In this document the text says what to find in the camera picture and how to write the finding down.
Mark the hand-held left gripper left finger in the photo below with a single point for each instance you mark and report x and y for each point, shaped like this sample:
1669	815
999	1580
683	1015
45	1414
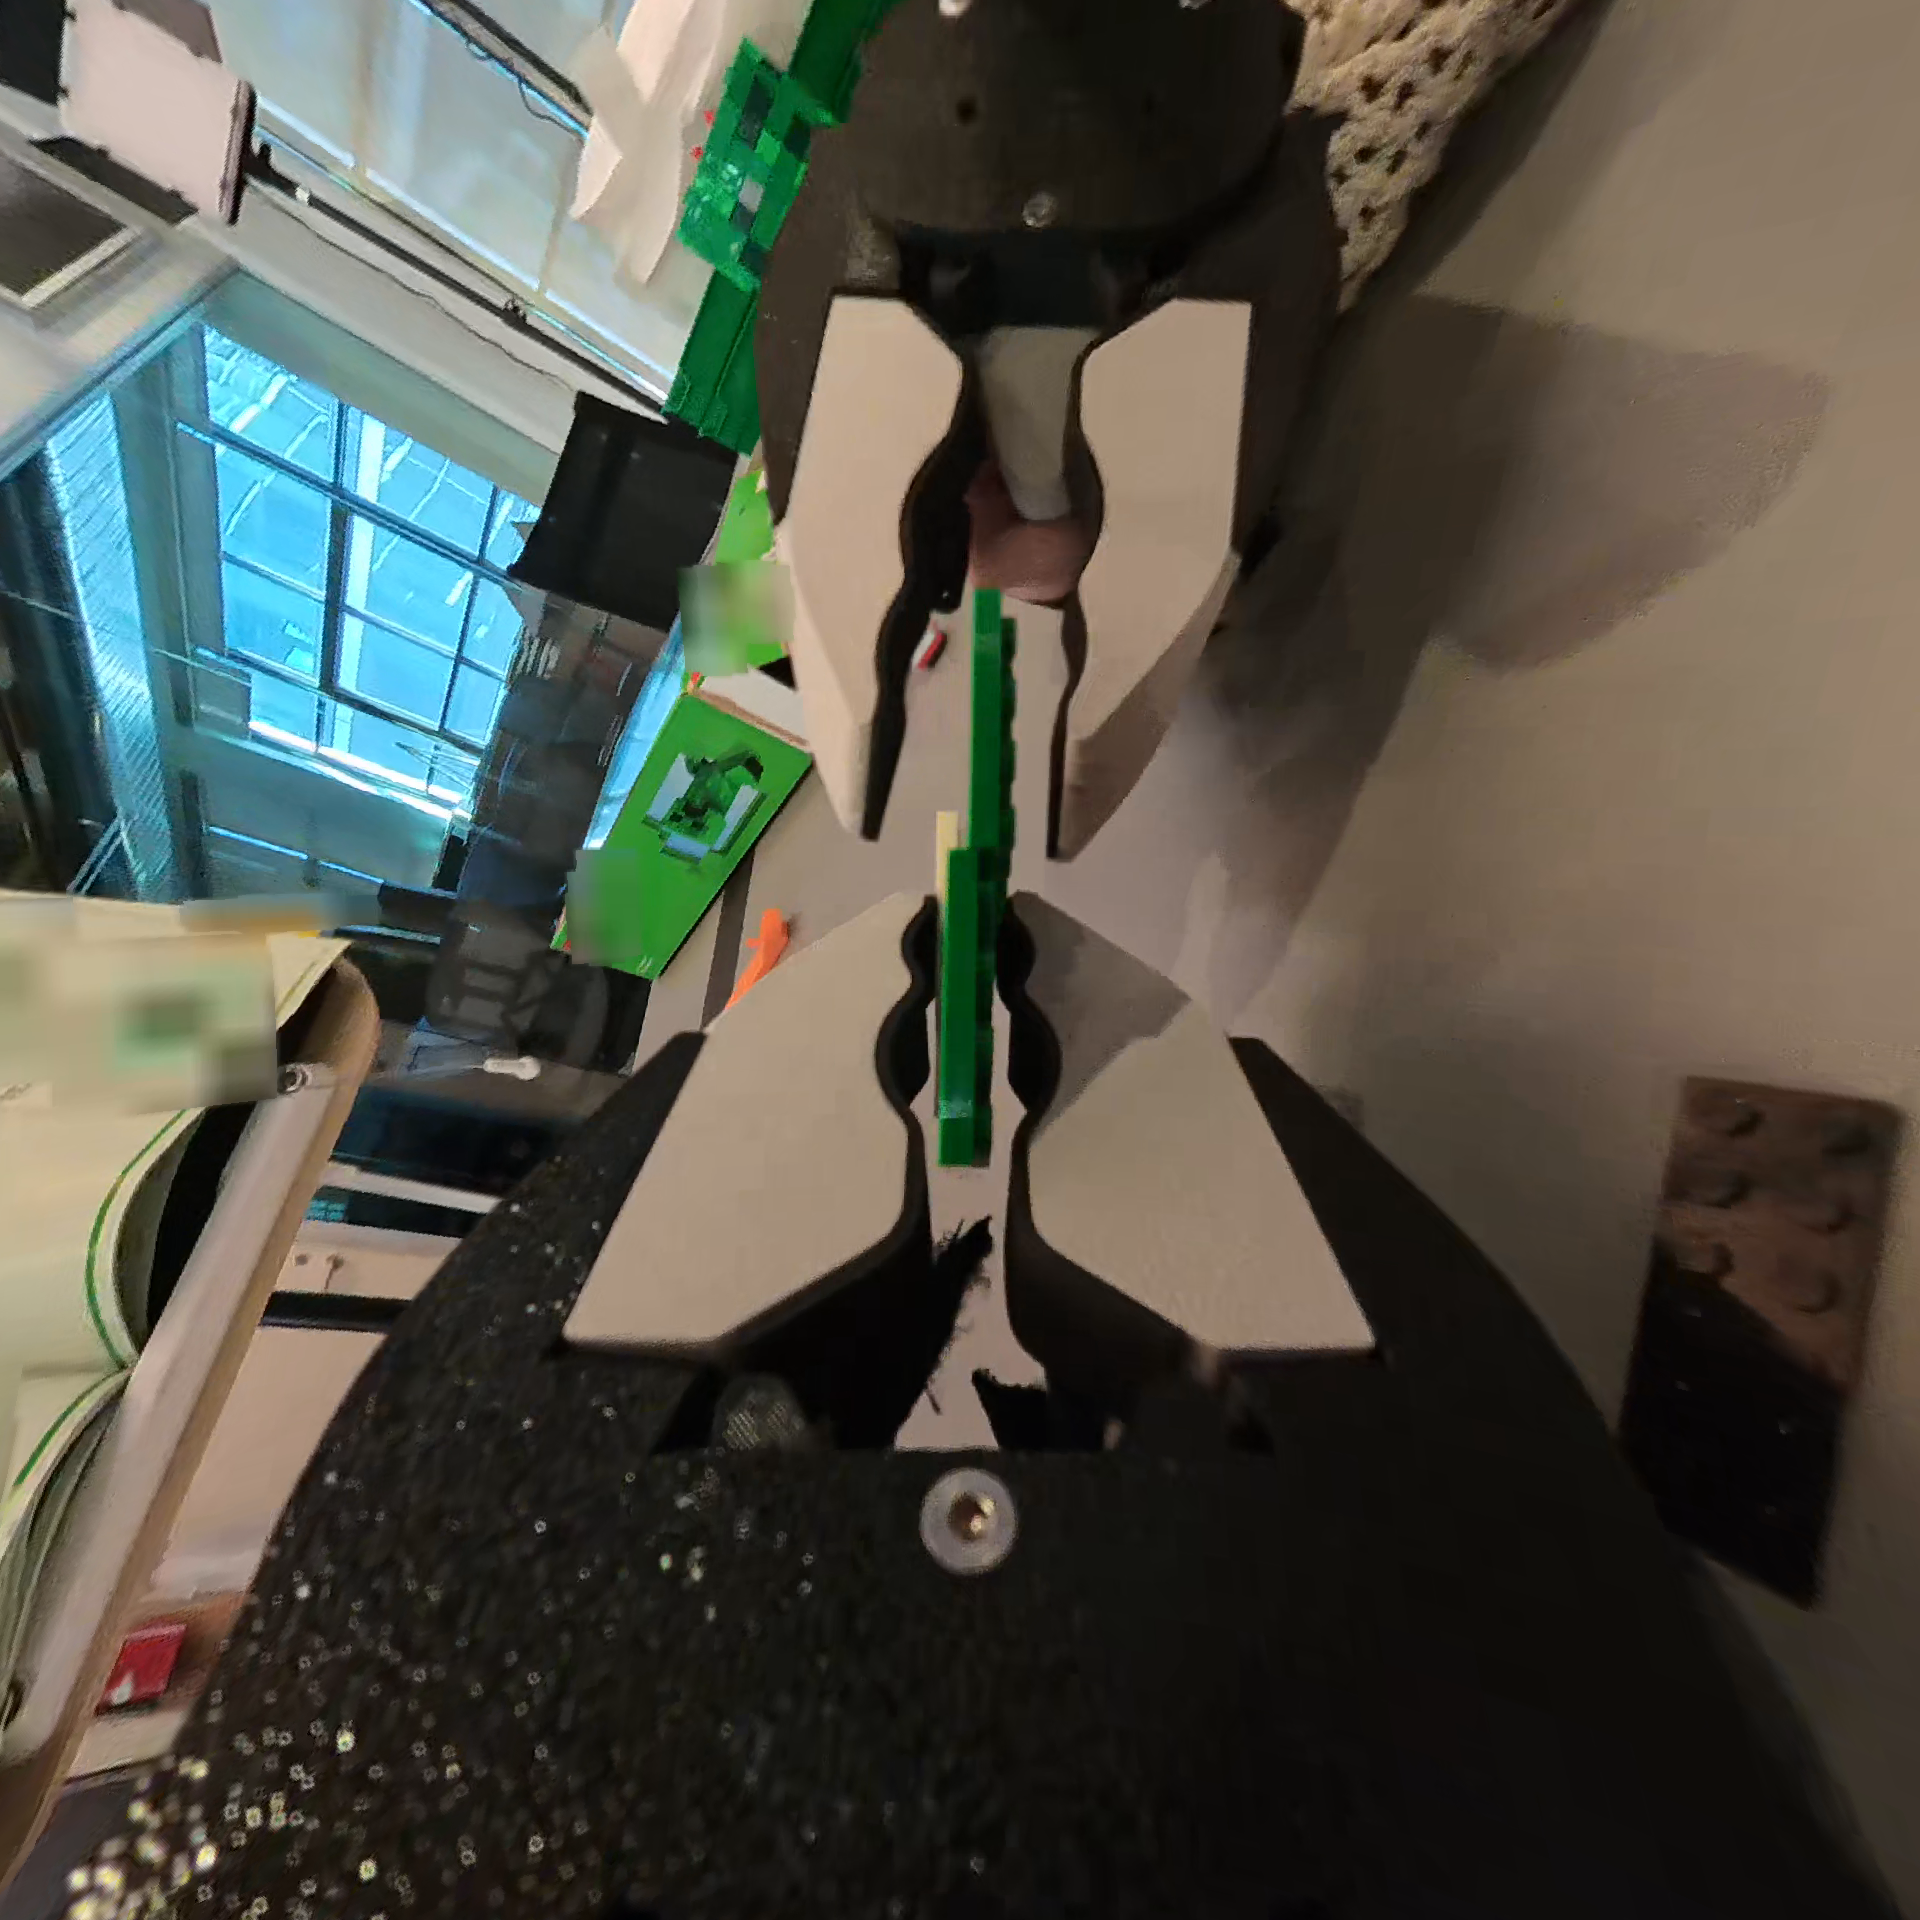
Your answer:
764	1169

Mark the green lego box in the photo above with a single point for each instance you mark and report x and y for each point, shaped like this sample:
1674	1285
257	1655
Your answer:
707	794

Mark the orange brick separator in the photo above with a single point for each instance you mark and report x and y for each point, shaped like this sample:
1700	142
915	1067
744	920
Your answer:
761	962

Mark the green lego plate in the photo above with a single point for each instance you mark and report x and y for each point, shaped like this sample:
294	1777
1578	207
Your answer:
986	706
966	1035

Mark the person's right hand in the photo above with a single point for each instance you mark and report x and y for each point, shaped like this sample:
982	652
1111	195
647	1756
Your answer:
1037	558

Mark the white and wooden book stand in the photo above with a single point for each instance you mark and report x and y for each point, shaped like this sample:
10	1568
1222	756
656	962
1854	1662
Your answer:
325	1035

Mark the black lego plate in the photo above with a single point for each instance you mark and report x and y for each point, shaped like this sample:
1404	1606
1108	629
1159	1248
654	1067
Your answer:
1754	1321

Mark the lego instruction booklet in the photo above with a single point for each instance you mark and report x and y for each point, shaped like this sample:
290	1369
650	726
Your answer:
59	1244

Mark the green pixel print box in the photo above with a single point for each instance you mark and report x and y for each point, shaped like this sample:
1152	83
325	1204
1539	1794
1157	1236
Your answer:
749	165

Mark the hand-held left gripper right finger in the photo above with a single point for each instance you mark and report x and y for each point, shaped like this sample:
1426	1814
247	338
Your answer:
1186	1188

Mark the white lego plate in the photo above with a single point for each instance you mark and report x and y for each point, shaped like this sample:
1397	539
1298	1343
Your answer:
945	864

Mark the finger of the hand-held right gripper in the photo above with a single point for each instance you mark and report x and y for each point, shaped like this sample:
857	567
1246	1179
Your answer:
857	495
1170	495

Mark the person's right forearm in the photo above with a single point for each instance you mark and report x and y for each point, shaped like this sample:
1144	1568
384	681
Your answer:
1426	105

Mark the black box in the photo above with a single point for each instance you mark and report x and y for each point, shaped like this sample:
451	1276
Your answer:
622	512

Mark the small red box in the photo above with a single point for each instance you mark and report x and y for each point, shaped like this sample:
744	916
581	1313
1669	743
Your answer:
142	1667

